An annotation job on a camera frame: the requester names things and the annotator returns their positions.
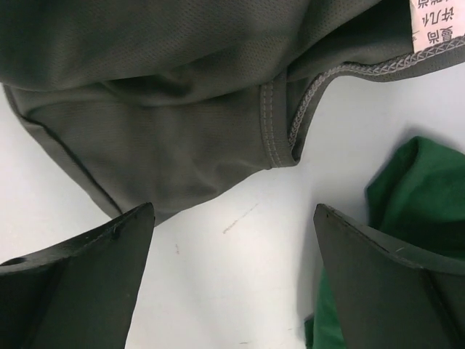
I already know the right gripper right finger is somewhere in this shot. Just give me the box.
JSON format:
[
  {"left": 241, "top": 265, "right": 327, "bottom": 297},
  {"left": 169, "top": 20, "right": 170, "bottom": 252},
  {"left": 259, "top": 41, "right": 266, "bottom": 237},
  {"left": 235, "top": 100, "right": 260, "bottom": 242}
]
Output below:
[{"left": 313, "top": 204, "right": 464, "bottom": 349}]

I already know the green folded t shirt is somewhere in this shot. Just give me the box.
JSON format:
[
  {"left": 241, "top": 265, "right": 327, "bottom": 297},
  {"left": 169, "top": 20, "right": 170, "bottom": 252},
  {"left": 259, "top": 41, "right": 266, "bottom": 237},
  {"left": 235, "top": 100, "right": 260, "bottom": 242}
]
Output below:
[{"left": 305, "top": 137, "right": 464, "bottom": 348}]

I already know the grey t shirt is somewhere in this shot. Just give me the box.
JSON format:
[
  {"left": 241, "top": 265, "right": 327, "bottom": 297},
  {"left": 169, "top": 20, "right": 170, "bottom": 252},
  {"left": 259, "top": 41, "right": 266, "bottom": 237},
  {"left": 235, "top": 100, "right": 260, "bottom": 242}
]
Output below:
[{"left": 1, "top": 0, "right": 464, "bottom": 221}]

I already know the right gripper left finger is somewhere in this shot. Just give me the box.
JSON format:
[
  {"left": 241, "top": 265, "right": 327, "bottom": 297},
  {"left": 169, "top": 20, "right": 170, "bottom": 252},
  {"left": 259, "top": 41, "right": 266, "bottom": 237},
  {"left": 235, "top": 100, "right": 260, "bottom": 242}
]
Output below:
[{"left": 1, "top": 203, "right": 155, "bottom": 348}]

